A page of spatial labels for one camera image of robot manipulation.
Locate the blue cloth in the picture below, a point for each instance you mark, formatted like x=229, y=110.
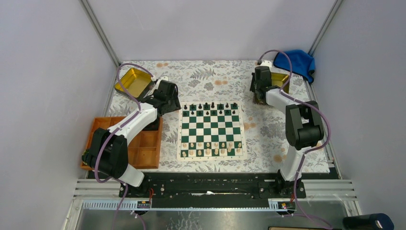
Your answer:
x=302, y=63

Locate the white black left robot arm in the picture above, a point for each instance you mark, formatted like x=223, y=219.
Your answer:
x=108, y=152

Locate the gold tin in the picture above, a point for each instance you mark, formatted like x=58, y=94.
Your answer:
x=138, y=83
x=278, y=80

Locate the wooden compartment tray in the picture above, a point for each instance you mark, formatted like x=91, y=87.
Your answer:
x=144, y=149

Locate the gold tin right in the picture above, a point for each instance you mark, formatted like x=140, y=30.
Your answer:
x=278, y=80

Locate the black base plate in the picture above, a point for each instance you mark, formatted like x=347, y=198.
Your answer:
x=171, y=184

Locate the dark cylinder bottle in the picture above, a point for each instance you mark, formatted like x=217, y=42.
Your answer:
x=377, y=221

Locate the gold tin left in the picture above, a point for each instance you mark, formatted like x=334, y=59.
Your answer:
x=138, y=83

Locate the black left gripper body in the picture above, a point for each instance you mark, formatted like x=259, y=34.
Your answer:
x=173, y=102

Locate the green white chess board mat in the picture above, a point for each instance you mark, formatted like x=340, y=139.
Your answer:
x=211, y=137

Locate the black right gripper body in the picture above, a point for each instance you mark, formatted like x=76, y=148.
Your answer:
x=253, y=84

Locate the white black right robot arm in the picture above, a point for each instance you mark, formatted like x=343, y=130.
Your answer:
x=303, y=124

